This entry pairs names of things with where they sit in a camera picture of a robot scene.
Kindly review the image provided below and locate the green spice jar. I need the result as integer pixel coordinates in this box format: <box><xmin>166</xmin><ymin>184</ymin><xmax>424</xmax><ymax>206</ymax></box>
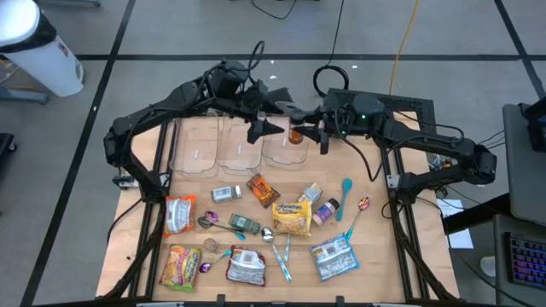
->
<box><xmin>228</xmin><ymin>212</ymin><xmax>262</xmax><ymax>235</ymax></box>

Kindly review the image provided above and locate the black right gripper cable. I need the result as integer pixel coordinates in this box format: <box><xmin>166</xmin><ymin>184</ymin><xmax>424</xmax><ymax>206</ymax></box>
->
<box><xmin>334</xmin><ymin>110</ymin><xmax>410</xmax><ymax>182</ymax></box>

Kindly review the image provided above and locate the yellow Maruchan ramen packet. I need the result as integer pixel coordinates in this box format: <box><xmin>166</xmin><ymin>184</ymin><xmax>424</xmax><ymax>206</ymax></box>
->
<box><xmin>271</xmin><ymin>200</ymin><xmax>313</xmax><ymax>237</ymax></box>

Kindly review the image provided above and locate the red ramen packet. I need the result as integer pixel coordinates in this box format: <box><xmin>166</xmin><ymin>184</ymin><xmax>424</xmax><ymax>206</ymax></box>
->
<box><xmin>224</xmin><ymin>244</ymin><xmax>268</xmax><ymax>287</ymax></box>

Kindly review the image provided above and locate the white paper sheet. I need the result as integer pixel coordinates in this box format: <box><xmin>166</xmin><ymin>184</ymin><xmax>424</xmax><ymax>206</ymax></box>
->
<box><xmin>435</xmin><ymin>198</ymin><xmax>475</xmax><ymax>251</ymax></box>

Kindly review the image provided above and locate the black desk beam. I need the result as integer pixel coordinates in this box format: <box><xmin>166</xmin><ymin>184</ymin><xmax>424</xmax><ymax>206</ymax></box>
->
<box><xmin>441</xmin><ymin>194</ymin><xmax>513</xmax><ymax>235</ymax></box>

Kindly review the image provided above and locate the white purple lidded cup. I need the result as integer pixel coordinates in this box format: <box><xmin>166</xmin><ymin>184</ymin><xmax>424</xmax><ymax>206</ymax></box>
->
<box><xmin>311</xmin><ymin>197</ymin><xmax>341</xmax><ymax>227</ymax></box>

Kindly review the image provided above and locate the white trash can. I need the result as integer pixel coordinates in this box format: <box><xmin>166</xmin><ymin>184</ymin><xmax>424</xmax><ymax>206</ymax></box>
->
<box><xmin>0</xmin><ymin>0</ymin><xmax>85</xmax><ymax>98</ymax></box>

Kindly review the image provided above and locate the black flat panel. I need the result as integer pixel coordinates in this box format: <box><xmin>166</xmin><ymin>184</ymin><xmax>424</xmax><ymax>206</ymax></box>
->
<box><xmin>272</xmin><ymin>86</ymin><xmax>295</xmax><ymax>113</ymax></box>

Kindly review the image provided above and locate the black bag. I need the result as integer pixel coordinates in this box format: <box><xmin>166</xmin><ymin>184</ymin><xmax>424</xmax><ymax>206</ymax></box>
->
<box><xmin>518</xmin><ymin>96</ymin><xmax>546</xmax><ymax>154</ymax></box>

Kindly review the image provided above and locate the black left base cable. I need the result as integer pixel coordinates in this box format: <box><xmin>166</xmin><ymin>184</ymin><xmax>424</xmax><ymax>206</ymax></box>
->
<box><xmin>106</xmin><ymin>198</ymin><xmax>144</xmax><ymax>246</ymax></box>

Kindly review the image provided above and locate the black table frame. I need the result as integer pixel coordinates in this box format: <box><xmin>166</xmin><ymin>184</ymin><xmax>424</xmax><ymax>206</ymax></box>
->
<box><xmin>100</xmin><ymin>96</ymin><xmax>462</xmax><ymax>307</ymax></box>

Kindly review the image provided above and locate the striped handle metal spoon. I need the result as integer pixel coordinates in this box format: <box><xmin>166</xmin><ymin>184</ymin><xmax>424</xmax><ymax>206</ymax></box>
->
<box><xmin>282</xmin><ymin>232</ymin><xmax>293</xmax><ymax>264</ymax></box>
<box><xmin>260</xmin><ymin>226</ymin><xmax>293</xmax><ymax>284</ymax></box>

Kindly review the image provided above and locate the white computer mouse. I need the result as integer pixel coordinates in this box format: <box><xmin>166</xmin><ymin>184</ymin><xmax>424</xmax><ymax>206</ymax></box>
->
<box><xmin>479</xmin><ymin>255</ymin><xmax>497</xmax><ymax>278</ymax></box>

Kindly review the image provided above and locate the taco seasoning mix packet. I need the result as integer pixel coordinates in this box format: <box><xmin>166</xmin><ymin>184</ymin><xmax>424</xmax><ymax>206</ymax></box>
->
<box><xmin>246</xmin><ymin>172</ymin><xmax>282</xmax><ymax>209</ymax></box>

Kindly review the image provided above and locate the blue ramen packet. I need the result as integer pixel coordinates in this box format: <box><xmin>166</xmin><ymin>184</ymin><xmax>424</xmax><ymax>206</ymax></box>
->
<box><xmin>309</xmin><ymin>233</ymin><xmax>361</xmax><ymax>283</ymax></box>

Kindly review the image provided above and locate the black floor cable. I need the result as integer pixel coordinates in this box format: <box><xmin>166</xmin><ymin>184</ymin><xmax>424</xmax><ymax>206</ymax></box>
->
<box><xmin>250</xmin><ymin>0</ymin><xmax>296</xmax><ymax>20</ymax></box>

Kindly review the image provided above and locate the dark metal spoon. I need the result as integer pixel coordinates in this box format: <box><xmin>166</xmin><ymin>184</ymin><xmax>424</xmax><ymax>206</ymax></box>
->
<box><xmin>196</xmin><ymin>216</ymin><xmax>234</xmax><ymax>231</ymax></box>

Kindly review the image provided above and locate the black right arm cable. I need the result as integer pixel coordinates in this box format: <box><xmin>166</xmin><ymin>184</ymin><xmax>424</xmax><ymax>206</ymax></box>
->
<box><xmin>394</xmin><ymin>109</ymin><xmax>467</xmax><ymax>145</ymax></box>

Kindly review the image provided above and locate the grey metal base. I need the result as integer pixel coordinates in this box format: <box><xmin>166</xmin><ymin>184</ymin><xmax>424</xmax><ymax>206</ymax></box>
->
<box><xmin>0</xmin><ymin>84</ymin><xmax>49</xmax><ymax>106</ymax></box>

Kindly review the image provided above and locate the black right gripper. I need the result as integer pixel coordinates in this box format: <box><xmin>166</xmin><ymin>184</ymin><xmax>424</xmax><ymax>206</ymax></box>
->
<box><xmin>289</xmin><ymin>96</ymin><xmax>354</xmax><ymax>155</ymax></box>

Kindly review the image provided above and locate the grey rounded panel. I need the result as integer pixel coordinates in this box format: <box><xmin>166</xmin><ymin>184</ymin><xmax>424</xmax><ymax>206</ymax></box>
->
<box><xmin>502</xmin><ymin>103</ymin><xmax>546</xmax><ymax>227</ymax></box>

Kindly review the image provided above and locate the backlit keyboard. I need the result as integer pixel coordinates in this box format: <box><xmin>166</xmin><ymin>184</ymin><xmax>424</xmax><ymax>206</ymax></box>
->
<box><xmin>504</xmin><ymin>232</ymin><xmax>546</xmax><ymax>292</ymax></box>

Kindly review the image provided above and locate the iridescent spoon teal handle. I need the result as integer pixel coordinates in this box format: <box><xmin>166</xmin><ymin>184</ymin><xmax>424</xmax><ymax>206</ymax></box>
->
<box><xmin>343</xmin><ymin>196</ymin><xmax>371</xmax><ymax>242</ymax></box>

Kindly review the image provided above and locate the purple spoon teal handle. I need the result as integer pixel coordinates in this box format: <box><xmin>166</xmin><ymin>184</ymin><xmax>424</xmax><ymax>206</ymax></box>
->
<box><xmin>204</xmin><ymin>210</ymin><xmax>247</xmax><ymax>241</ymax></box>
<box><xmin>198</xmin><ymin>248</ymin><xmax>234</xmax><ymax>275</ymax></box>

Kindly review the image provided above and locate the yellow hanging cable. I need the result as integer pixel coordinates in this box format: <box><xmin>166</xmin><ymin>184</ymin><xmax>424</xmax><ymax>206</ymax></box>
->
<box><xmin>388</xmin><ymin>0</ymin><xmax>422</xmax><ymax>96</ymax></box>

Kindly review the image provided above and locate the orange green ramen packet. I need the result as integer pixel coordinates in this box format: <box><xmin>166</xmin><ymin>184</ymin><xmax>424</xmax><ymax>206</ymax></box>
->
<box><xmin>158</xmin><ymin>243</ymin><xmax>203</xmax><ymax>293</ymax></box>

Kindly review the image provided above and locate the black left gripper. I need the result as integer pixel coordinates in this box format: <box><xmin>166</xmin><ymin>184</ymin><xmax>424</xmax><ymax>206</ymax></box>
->
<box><xmin>238</xmin><ymin>78</ymin><xmax>286</xmax><ymax>145</ymax></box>

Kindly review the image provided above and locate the black hanging cable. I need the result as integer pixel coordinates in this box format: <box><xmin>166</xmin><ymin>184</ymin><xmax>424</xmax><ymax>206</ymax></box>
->
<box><xmin>312</xmin><ymin>0</ymin><xmax>351</xmax><ymax>100</ymax></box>

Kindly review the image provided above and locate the clear plastic container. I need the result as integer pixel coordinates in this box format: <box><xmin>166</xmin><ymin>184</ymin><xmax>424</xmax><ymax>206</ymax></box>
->
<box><xmin>261</xmin><ymin>101</ymin><xmax>311</xmax><ymax>168</ymax></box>
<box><xmin>216</xmin><ymin>114</ymin><xmax>266</xmax><ymax>174</ymax></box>
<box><xmin>169</xmin><ymin>111</ymin><xmax>222</xmax><ymax>178</ymax></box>

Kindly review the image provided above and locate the black floor object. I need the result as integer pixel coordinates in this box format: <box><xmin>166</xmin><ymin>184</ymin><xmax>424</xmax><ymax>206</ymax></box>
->
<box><xmin>0</xmin><ymin>133</ymin><xmax>18</xmax><ymax>159</ymax></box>

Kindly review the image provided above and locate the white label spice jar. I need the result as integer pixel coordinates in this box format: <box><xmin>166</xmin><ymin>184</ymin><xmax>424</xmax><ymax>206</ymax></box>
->
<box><xmin>210</xmin><ymin>184</ymin><xmax>243</xmax><ymax>205</ymax></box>

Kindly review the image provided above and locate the teal plastic spoon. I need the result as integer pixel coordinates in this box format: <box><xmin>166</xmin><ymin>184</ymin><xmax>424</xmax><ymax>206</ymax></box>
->
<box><xmin>335</xmin><ymin>177</ymin><xmax>354</xmax><ymax>223</ymax></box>

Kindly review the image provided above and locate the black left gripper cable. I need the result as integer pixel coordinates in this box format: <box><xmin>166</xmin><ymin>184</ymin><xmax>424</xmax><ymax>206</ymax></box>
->
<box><xmin>245</xmin><ymin>39</ymin><xmax>266</xmax><ymax>84</ymax></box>

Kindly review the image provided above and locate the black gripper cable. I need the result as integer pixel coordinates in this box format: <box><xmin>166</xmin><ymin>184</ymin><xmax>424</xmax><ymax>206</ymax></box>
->
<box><xmin>334</xmin><ymin>110</ymin><xmax>410</xmax><ymax>182</ymax></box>
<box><xmin>245</xmin><ymin>39</ymin><xmax>266</xmax><ymax>84</ymax></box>

